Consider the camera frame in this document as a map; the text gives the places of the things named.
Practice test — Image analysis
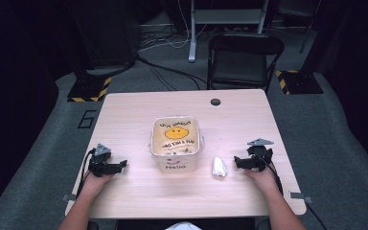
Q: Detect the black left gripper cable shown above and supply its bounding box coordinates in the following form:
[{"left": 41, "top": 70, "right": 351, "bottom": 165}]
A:
[{"left": 76, "top": 148, "right": 96, "bottom": 199}]

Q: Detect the black stand base striped edge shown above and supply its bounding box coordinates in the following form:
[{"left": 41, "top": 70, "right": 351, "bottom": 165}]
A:
[
  {"left": 275, "top": 69, "right": 324, "bottom": 96},
  {"left": 66, "top": 76, "right": 113, "bottom": 104}
]

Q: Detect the white floor cable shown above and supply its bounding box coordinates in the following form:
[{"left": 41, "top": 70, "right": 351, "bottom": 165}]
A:
[{"left": 137, "top": 0, "right": 208, "bottom": 52}]

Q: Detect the white wrapper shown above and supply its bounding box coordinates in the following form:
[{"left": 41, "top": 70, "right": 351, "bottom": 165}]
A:
[{"left": 211, "top": 156, "right": 228, "bottom": 178}]

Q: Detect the grey table edge bracket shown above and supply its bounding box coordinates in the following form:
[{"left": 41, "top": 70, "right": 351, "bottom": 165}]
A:
[
  {"left": 60, "top": 193, "right": 77, "bottom": 203},
  {"left": 288, "top": 191, "right": 313, "bottom": 205}
]

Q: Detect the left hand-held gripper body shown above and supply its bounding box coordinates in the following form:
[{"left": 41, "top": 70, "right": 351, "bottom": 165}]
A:
[{"left": 88, "top": 143, "right": 113, "bottom": 177}]

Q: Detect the black folding chair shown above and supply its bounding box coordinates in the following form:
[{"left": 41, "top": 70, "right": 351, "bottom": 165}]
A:
[{"left": 206, "top": 33, "right": 286, "bottom": 94}]

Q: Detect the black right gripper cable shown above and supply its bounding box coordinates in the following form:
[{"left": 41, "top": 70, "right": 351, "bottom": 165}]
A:
[{"left": 258, "top": 152, "right": 328, "bottom": 230}]

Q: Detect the white bin with yellow face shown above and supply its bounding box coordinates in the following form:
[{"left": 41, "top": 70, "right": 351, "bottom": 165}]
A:
[{"left": 149, "top": 115, "right": 205, "bottom": 173}]

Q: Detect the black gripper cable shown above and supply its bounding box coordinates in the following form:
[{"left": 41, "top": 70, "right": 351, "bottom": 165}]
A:
[
  {"left": 76, "top": 148, "right": 96, "bottom": 199},
  {"left": 258, "top": 152, "right": 328, "bottom": 230}
]

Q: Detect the person's white clothing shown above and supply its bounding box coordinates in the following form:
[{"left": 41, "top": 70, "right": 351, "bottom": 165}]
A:
[{"left": 164, "top": 221, "right": 202, "bottom": 230}]

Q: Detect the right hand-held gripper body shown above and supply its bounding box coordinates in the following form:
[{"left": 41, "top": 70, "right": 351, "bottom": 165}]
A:
[{"left": 246, "top": 137, "right": 275, "bottom": 173}]

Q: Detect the person's right hand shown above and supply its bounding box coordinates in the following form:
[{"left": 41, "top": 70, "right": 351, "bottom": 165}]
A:
[{"left": 243, "top": 168, "right": 281, "bottom": 196}]

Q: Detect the black floor cable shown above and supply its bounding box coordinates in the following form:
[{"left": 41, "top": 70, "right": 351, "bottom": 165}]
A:
[{"left": 135, "top": 55, "right": 209, "bottom": 92}]

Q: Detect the person's left hand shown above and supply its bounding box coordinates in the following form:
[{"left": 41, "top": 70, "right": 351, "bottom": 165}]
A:
[{"left": 81, "top": 171, "right": 116, "bottom": 198}]

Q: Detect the white metal desk frame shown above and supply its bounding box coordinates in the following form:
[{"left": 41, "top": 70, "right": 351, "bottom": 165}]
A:
[{"left": 187, "top": 0, "right": 270, "bottom": 63}]

